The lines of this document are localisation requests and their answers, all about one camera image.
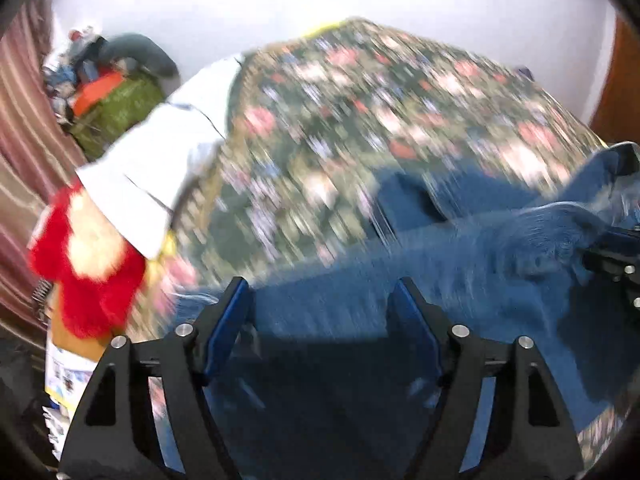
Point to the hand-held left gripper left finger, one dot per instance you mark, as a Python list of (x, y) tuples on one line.
[(227, 330)]

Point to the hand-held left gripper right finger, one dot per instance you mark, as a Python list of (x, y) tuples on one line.
[(415, 330)]

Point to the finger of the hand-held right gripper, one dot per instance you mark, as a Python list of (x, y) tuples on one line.
[(617, 270), (622, 239)]

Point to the blue denim jacket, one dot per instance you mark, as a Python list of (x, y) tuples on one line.
[(350, 300)]

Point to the red plush toy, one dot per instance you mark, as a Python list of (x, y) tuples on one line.
[(90, 280)]

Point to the brown wooden door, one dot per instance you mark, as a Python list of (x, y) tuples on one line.
[(620, 90)]

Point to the brown cardboard box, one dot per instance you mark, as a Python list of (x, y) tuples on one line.
[(62, 335)]

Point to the stack of booklets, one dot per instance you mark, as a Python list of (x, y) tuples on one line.
[(65, 380)]

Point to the white garment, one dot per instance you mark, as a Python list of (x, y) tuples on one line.
[(150, 160)]

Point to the dark floral bedspread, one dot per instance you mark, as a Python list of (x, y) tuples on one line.
[(350, 110)]

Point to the green bag with clutter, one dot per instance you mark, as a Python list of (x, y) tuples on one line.
[(125, 110)]

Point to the brown striped curtain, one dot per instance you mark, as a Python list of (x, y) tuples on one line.
[(25, 160)]

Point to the orange box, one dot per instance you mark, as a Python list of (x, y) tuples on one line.
[(97, 92)]

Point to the yellow object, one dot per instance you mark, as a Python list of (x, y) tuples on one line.
[(325, 27)]

